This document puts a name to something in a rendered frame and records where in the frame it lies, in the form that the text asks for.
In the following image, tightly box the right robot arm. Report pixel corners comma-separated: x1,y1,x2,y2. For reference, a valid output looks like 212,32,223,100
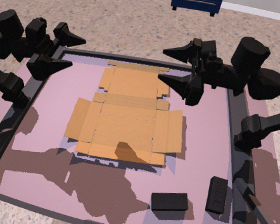
201,37,280,153

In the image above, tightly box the brown cardboard blank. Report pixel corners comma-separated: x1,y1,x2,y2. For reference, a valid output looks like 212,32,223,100
64,61,183,165

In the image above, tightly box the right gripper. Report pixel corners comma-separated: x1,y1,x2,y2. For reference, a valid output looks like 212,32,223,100
158,38,227,106

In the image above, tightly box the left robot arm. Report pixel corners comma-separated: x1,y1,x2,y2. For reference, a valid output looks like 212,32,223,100
0,9,49,109

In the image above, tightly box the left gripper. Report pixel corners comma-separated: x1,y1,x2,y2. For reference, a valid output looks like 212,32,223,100
23,22,86,81

